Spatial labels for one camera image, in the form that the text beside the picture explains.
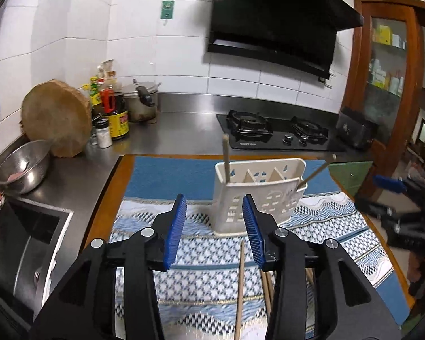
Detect black gas stove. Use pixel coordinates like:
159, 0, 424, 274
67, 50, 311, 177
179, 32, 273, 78
216, 110, 346, 153

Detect yellow capped green bottle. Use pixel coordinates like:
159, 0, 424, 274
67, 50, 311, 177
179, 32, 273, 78
88, 77, 104, 114

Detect round wooden cutting board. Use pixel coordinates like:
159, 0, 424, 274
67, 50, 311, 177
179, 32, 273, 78
21, 80, 93, 158

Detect metal pressure cooker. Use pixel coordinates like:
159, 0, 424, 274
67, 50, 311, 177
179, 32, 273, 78
122, 79, 162, 123

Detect blue mat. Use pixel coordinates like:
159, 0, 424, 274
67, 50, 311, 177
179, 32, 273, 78
122, 156, 415, 310

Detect stainless steel bowl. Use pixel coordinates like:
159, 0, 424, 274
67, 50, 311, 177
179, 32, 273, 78
0, 140, 52, 194

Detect green cabinet drawers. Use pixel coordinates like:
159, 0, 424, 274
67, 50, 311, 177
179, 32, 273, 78
331, 161, 374, 197

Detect wooden glass door cabinet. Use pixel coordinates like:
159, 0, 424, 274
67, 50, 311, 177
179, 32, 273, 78
340, 0, 425, 199

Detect white plastic utensil holder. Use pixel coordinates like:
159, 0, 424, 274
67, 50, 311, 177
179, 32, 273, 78
214, 158, 308, 236

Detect dark soy sauce bottle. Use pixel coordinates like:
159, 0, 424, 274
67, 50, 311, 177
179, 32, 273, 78
101, 88, 130, 140

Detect blue white patterned cloth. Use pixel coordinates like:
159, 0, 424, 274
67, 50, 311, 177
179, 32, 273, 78
108, 191, 399, 340

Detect stainless steel sink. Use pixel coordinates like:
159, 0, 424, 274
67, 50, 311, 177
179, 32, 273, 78
0, 195, 73, 314

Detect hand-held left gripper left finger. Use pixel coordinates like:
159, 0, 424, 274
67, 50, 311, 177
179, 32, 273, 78
30, 194, 187, 340

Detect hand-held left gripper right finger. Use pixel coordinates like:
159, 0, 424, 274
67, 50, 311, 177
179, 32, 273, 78
241, 194, 402, 340

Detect black range hood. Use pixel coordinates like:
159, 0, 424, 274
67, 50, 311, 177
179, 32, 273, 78
207, 0, 364, 78

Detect green wall hook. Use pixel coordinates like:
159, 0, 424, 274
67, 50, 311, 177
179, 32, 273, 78
161, 1, 175, 25

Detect white shaker jar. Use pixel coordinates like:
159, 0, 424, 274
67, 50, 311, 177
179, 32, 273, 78
95, 118, 113, 148

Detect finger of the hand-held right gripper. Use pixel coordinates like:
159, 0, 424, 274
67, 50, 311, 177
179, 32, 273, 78
356, 199, 417, 225
373, 175, 425, 199

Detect yellow box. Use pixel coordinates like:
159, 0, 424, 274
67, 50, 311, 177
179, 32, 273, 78
373, 25, 392, 45

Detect black box appliance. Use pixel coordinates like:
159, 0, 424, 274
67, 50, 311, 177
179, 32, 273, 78
336, 106, 378, 149

